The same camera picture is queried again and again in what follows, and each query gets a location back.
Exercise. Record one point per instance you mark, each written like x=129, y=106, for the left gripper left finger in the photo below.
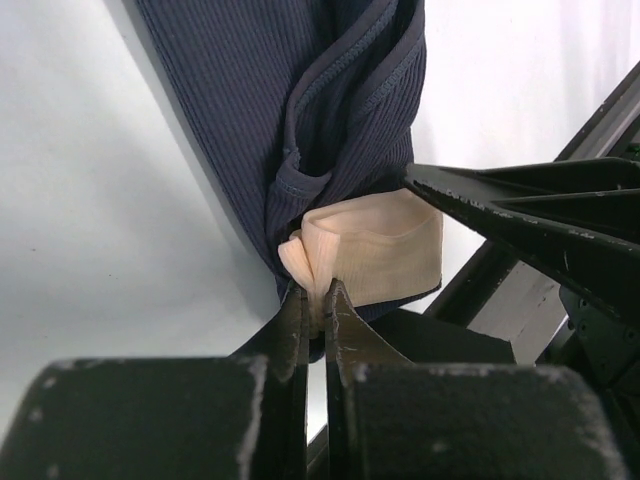
x=242, y=416

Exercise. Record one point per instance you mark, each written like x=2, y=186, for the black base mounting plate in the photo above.
x=612, y=131

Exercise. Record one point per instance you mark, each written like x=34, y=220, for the navy blue underwear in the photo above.
x=303, y=109

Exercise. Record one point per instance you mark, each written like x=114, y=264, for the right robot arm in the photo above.
x=604, y=351

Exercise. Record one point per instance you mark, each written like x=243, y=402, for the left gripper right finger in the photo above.
x=390, y=418

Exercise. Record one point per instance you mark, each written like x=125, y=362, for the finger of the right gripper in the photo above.
x=575, y=221

